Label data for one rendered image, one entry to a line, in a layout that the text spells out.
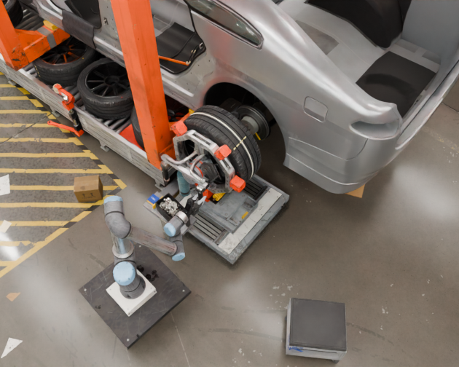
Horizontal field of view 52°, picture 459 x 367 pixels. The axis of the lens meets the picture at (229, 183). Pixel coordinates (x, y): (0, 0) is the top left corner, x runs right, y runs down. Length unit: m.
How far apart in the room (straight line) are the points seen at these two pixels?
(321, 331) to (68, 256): 2.17
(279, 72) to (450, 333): 2.41
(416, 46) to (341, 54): 0.74
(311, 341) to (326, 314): 0.23
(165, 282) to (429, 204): 2.49
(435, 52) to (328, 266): 2.09
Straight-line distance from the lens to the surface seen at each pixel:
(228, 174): 3.31
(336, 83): 2.94
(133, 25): 2.93
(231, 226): 4.02
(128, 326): 3.58
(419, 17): 4.55
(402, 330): 4.04
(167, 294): 3.62
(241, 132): 3.34
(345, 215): 4.37
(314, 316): 3.54
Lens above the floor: 3.63
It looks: 55 degrees down
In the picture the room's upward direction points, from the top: straight up
